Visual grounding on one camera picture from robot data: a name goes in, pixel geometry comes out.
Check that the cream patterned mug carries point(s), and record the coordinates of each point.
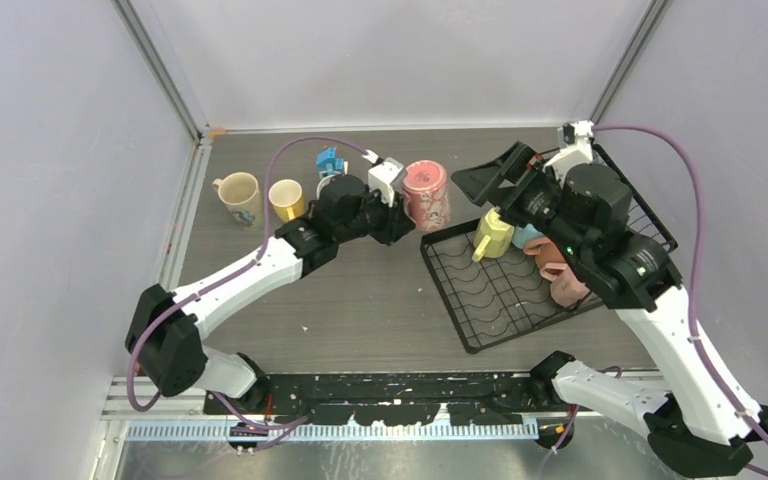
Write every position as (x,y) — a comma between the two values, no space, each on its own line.
(241,194)

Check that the aluminium rail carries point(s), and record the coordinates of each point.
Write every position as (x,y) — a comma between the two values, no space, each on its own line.
(183,419)

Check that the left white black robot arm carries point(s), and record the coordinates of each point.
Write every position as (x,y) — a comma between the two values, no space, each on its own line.
(168,328)

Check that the lime green mug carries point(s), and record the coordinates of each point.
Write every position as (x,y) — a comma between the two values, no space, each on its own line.
(492,237)

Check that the light blue faceted mug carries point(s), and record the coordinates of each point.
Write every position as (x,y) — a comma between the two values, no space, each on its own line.
(523,234)

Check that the yellow mug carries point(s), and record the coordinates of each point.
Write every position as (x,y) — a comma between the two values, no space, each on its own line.
(287,199)

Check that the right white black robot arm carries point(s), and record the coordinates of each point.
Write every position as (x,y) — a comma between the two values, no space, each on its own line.
(699,425)

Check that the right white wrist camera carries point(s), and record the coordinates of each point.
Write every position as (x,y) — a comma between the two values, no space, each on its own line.
(575,148)

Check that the light pink mug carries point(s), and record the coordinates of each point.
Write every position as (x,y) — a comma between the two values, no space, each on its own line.
(565,289)

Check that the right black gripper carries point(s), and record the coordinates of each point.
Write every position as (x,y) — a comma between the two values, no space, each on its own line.
(522,161)

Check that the blue white toy house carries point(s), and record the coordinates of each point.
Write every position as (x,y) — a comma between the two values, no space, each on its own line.
(329,163)

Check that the black wire dish rack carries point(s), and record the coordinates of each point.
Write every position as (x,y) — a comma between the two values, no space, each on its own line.
(497,300)

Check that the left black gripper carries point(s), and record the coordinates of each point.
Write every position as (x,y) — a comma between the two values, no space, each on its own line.
(396,222)

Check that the salmon pink mug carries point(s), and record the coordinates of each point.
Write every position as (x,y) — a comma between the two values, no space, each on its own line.
(546,254)

